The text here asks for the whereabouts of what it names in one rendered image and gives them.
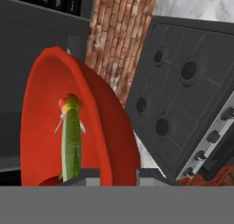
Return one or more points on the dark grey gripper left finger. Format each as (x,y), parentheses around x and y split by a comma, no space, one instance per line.
(91,174)

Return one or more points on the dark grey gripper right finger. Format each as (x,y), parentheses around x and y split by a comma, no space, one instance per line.
(149,174)

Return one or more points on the red bowl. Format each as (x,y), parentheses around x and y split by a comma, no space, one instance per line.
(39,118)

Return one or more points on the black stove knob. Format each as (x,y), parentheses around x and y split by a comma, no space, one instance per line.
(188,172)
(213,136)
(199,155)
(228,113)

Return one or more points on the dark grey stove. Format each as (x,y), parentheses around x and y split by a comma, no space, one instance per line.
(176,96)

